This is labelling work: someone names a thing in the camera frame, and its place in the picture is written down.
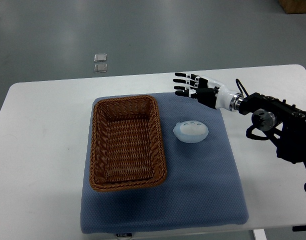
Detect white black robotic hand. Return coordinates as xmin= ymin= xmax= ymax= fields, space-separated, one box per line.
xmin=173 ymin=72 xmax=244 ymax=112

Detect light blue plush toy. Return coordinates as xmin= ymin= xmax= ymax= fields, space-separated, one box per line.
xmin=173 ymin=120 xmax=209 ymax=144

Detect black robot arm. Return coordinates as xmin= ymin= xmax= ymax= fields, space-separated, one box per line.
xmin=234 ymin=92 xmax=306 ymax=169

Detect brown wicker basket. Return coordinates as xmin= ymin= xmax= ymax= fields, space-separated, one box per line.
xmin=89 ymin=95 xmax=167 ymax=192

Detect blue cushion mat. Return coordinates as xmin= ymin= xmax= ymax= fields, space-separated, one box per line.
xmin=80 ymin=92 xmax=249 ymax=234

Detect upper metal floor plate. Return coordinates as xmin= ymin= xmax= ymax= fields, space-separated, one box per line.
xmin=94 ymin=53 xmax=107 ymax=63

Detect cardboard box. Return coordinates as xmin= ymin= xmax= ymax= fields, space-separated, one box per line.
xmin=278 ymin=0 xmax=306 ymax=14

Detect white table leg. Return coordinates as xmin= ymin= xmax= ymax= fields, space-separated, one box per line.
xmin=253 ymin=229 xmax=267 ymax=240

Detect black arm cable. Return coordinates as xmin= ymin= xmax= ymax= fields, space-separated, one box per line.
xmin=235 ymin=78 xmax=250 ymax=97

